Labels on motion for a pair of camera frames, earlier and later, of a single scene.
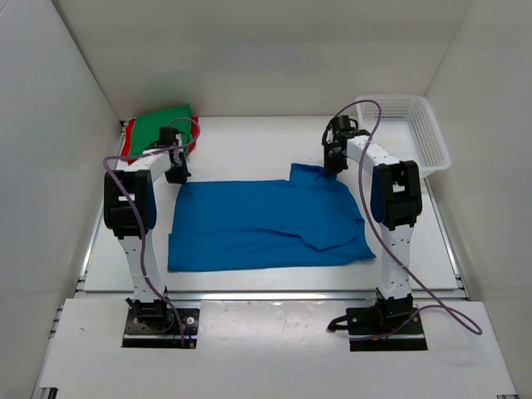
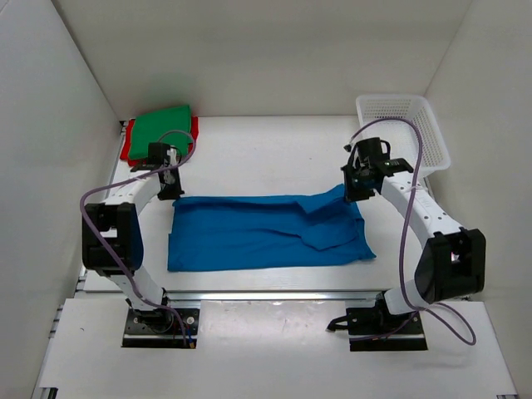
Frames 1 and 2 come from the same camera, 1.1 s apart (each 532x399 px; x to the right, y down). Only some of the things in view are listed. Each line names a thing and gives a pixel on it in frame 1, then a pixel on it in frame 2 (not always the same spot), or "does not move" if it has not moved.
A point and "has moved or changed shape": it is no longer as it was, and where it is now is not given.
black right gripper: [331, 169] → [350, 194]
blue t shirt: [307, 221] has moved or changed shape
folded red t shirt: [125, 150] does not move
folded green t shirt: [147, 127] does not move
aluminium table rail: [271, 296] does not move
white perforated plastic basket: [406, 130] does not move
